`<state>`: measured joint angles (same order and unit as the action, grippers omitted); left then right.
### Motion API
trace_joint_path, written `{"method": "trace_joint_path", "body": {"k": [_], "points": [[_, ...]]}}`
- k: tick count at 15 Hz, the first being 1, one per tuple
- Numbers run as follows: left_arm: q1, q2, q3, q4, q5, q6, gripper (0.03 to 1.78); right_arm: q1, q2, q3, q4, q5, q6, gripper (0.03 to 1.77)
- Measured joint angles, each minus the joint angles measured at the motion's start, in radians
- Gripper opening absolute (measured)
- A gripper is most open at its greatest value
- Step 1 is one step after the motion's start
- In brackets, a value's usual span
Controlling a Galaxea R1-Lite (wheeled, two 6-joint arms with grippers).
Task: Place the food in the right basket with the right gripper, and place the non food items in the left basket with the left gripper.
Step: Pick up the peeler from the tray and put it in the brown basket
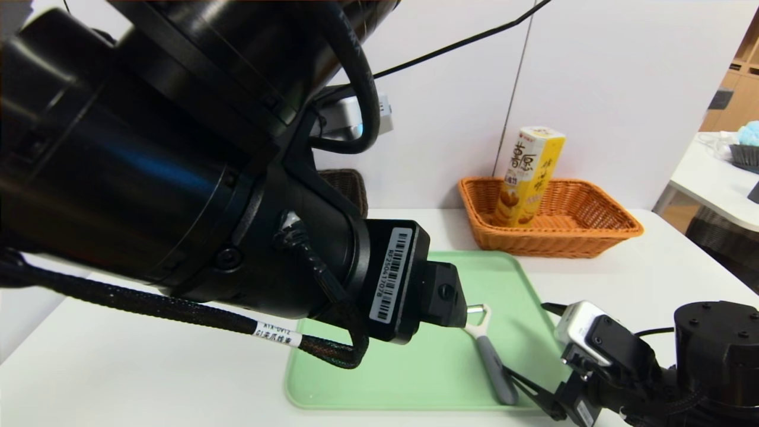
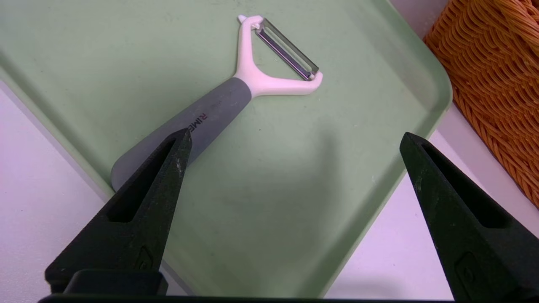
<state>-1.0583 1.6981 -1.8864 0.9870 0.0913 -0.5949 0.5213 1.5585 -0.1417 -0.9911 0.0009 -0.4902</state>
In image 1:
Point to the light green plastic tray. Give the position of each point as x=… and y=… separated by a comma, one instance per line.
x=439, y=367

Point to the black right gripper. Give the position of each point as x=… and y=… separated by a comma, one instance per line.
x=577, y=403

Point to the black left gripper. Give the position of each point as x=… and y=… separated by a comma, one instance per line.
x=394, y=279

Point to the white background table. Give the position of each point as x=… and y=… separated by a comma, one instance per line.
x=711, y=184

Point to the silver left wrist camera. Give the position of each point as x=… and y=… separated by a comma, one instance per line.
x=341, y=115

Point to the dark grey wall box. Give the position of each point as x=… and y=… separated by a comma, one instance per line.
x=718, y=99

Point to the flat black object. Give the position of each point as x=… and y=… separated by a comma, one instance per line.
x=754, y=193

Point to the dark brown wicker basket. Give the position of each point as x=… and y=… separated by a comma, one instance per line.
x=350, y=187

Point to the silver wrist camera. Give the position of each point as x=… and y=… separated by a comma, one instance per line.
x=341, y=115
x=578, y=326

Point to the small dark background basket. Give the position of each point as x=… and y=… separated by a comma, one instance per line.
x=746, y=159

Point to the light blue fluffy object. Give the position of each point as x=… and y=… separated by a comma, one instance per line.
x=750, y=135

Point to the orange wicker basket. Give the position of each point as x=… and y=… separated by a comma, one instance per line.
x=563, y=240

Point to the white crumpled cloth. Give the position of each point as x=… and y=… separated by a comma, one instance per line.
x=718, y=145

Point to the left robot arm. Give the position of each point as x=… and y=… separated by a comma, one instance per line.
x=118, y=148

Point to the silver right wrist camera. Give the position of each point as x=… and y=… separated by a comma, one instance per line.
x=578, y=326

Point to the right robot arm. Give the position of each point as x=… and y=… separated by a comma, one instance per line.
x=717, y=356

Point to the yellow potato chip box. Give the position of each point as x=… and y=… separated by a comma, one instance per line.
x=528, y=172

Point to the wooden shelf unit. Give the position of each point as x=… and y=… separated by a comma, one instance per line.
x=741, y=101

